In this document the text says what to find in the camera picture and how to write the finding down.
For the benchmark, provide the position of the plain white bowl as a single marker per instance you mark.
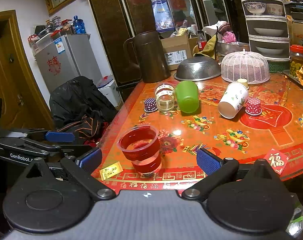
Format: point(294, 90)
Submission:
point(269, 31)

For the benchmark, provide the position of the red lucky sticker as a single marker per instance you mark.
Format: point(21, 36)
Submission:
point(276, 161)

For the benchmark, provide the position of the clear snack bag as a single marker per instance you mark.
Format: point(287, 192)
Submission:
point(162, 13)

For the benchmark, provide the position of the grey tiered dish rack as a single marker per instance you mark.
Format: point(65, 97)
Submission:
point(266, 20)

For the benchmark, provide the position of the floral bowl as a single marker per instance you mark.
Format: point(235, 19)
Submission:
point(275, 10)

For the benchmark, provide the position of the clear plastic cup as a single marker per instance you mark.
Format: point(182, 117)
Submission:
point(140, 150)

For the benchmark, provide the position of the olive yellow cloth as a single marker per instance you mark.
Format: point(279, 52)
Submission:
point(208, 48)

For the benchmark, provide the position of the white paper cup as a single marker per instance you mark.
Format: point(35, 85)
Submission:
point(234, 100)

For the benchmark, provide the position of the green plastic cup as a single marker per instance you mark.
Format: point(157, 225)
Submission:
point(187, 97)

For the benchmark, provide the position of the red polka-dot small cup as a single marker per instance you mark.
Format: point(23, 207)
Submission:
point(253, 107)

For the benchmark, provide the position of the black jacket pile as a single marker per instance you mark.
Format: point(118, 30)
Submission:
point(79, 100)

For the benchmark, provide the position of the blue-patterned white bowl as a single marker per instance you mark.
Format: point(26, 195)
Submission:
point(254, 8)

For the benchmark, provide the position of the clear glass cup yellow band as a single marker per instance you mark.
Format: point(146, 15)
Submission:
point(165, 98)

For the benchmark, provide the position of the blue water bottle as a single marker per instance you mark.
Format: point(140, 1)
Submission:
point(79, 25)

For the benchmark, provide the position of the purple polka-dot small cup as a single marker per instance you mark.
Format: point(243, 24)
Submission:
point(150, 105)

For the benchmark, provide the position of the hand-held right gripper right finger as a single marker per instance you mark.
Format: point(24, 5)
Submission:
point(207, 161)

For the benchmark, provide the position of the steel colander bowl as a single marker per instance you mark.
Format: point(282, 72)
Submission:
point(197, 68)

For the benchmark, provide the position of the dark wooden wardrobe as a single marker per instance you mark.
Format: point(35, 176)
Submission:
point(109, 30)

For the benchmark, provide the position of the cluster of jars and tins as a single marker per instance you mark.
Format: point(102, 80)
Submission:
point(51, 30)

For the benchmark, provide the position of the wooden door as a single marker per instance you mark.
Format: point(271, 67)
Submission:
point(9, 70)

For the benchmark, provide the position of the tray of orange peels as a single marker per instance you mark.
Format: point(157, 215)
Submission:
point(302, 76)

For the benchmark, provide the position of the steel basin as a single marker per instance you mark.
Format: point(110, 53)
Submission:
point(231, 48)

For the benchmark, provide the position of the small cream cup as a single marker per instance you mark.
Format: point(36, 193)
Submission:
point(243, 82)

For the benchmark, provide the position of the red-lidded glass jar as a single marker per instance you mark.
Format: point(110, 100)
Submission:
point(298, 60)

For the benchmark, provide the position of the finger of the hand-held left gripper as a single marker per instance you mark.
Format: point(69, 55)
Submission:
point(36, 147)
point(59, 136)

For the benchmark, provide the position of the silver refrigerator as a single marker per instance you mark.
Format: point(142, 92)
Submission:
point(69, 62)

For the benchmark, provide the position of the large cardboard box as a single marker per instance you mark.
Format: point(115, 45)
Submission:
point(301, 32)

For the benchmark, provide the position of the brown plastic pitcher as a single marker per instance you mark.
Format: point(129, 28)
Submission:
point(151, 57)

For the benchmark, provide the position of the pink cloth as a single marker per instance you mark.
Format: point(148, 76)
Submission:
point(228, 33)

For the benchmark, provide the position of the open cardboard box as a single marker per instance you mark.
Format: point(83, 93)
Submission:
point(177, 51)

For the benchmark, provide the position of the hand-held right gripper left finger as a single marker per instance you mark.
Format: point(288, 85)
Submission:
point(90, 158)

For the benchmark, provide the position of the white plastic storage box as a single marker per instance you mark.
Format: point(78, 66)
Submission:
point(108, 91)

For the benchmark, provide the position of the white mesh food cover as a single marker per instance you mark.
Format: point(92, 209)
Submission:
point(245, 66)

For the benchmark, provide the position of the green plastic basket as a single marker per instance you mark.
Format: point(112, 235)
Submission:
point(279, 66)

